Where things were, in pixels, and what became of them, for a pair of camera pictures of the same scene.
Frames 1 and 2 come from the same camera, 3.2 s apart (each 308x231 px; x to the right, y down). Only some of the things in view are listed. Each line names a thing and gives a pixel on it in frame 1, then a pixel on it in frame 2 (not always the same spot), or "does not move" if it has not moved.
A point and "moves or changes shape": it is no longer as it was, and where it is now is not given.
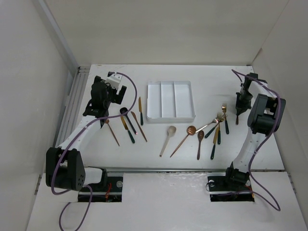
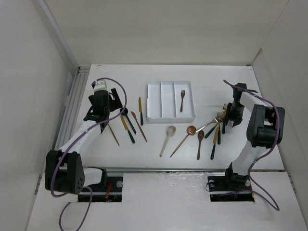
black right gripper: x=241 y=107 → x=237 y=119
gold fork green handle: x=219 y=116 does not move
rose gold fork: x=107 y=121 does not move
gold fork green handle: x=224 y=107 moves or changes shape
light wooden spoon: x=171 y=131 does not move
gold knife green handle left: x=128 y=130 does not move
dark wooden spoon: x=200 y=135 does not move
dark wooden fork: x=237 y=113 moves or changes shape
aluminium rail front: x=133 y=169 does not move
